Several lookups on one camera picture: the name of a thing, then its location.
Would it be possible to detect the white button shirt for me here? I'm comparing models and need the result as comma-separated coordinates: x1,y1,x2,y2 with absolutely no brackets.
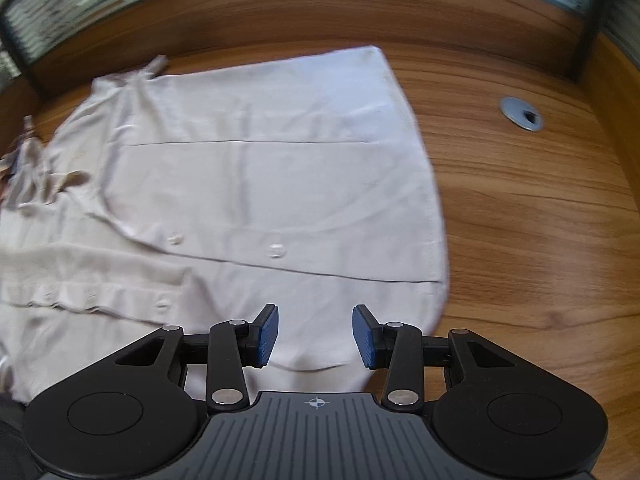
0,45,454,406

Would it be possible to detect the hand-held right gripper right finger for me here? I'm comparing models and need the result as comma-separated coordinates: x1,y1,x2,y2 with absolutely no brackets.
351,304,522,407

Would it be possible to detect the patterned pink grey scarf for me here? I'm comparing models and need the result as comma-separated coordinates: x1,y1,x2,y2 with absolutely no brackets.
0,116,39,187

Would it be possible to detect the grey cable grommet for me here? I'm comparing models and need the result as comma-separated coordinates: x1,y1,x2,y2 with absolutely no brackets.
499,96,545,134

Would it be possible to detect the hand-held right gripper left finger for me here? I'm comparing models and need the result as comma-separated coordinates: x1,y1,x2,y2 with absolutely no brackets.
113,304,280,407

